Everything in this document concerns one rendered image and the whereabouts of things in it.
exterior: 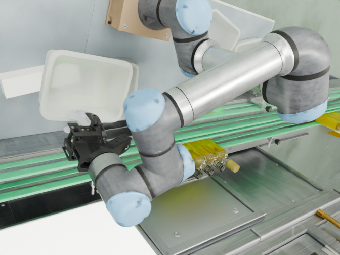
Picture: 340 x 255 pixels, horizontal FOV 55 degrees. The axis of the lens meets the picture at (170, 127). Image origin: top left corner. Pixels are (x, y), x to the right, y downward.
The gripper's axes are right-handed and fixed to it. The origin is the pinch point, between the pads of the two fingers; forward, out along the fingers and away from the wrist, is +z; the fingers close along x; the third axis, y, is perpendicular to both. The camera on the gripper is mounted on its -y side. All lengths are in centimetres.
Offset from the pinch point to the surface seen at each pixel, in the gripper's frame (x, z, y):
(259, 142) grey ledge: 28, 20, -118
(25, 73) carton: 3.9, 30.9, 6.6
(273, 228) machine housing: 28, -32, -69
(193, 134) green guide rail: 17, 13, -57
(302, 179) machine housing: 28, -12, -116
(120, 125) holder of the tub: 22.4, 29.0, -32.2
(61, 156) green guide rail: 26.6, 16.4, -5.1
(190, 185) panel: 34, 1, -56
